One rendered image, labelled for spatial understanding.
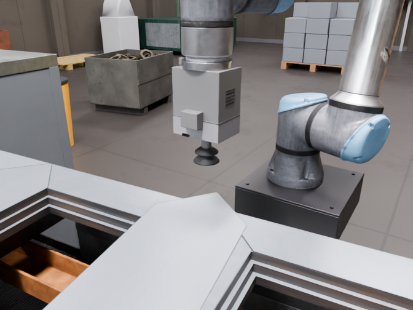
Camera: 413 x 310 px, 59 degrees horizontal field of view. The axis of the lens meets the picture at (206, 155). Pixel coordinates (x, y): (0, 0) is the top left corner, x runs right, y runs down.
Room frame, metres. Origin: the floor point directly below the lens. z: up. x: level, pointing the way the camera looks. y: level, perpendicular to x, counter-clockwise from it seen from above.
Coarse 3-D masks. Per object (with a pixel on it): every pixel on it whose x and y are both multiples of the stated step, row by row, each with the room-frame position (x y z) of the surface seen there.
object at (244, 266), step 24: (48, 192) 0.66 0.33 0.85; (0, 216) 0.56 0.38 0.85; (24, 216) 0.60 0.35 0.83; (72, 216) 0.61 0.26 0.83; (96, 216) 0.59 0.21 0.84; (120, 216) 0.57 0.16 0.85; (0, 240) 0.54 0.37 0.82; (240, 240) 0.48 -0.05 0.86; (240, 264) 0.42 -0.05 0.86; (264, 264) 0.44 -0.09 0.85; (288, 264) 0.43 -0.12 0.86; (216, 288) 0.37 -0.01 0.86; (240, 288) 0.40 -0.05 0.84; (288, 288) 0.41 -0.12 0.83; (312, 288) 0.40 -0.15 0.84; (336, 288) 0.39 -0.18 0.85; (360, 288) 0.38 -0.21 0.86
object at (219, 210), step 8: (176, 200) 0.61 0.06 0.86; (184, 200) 0.61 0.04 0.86; (192, 200) 0.61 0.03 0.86; (200, 200) 0.61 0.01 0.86; (208, 200) 0.61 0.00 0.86; (176, 208) 0.58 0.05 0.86; (184, 208) 0.58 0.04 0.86; (192, 208) 0.58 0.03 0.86; (200, 208) 0.58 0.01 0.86; (208, 208) 0.58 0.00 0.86; (216, 208) 0.58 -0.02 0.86; (224, 208) 0.58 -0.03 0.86; (208, 216) 0.55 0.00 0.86; (216, 216) 0.55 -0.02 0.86; (224, 216) 0.55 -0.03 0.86; (232, 216) 0.55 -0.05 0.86; (240, 224) 0.52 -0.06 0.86
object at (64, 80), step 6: (60, 78) 3.16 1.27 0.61; (66, 78) 3.16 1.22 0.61; (66, 84) 3.10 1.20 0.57; (66, 90) 3.08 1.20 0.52; (66, 96) 3.07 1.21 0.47; (66, 102) 3.06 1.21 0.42; (66, 108) 3.05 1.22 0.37; (66, 114) 3.05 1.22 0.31; (72, 126) 3.15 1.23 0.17; (72, 132) 3.11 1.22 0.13; (72, 138) 3.10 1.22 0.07; (72, 144) 3.08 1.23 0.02
